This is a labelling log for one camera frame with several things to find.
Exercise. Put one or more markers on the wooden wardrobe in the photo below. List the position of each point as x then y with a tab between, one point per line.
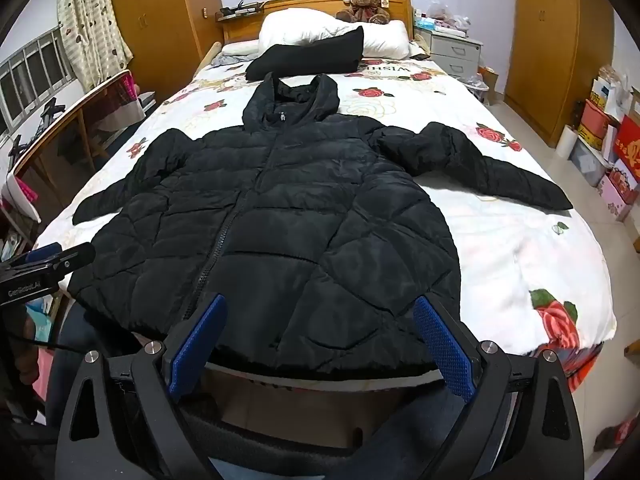
550	60
165	20

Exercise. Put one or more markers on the patterned cream curtain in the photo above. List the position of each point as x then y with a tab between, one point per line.
90	20

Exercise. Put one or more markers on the stack of colourful boxes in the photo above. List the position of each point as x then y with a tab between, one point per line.
615	160

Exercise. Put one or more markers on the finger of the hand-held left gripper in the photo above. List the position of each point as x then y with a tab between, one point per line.
75	256
42	253

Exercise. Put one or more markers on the white paper roll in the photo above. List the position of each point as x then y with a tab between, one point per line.
567	141

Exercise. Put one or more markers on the large white pillow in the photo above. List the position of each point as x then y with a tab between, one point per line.
300	27

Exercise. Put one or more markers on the brown teddy bear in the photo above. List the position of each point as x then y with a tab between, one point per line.
364	6

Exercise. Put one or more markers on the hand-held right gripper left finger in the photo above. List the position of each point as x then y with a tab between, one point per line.
197	347

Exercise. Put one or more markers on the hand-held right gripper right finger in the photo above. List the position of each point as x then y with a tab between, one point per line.
442	347

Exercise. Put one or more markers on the grey drawer nightstand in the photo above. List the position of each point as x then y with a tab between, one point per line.
452	52

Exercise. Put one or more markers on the wooden desk with glass top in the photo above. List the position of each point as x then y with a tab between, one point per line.
55	155

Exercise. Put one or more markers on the person's legs in jeans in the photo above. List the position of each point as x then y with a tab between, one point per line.
80	360

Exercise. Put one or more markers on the floral white bed blanket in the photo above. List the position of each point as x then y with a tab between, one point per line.
505	240

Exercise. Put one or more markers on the small white pillow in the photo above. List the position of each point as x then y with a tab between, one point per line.
239	48

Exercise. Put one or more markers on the clear plastic bag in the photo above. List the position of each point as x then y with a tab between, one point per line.
445	15

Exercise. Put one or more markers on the folded black garment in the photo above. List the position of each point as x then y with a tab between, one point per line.
310	55

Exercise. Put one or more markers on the barred window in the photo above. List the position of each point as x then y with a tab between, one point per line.
30	75

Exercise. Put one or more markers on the black puffer jacket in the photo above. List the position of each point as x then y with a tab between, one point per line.
300	210

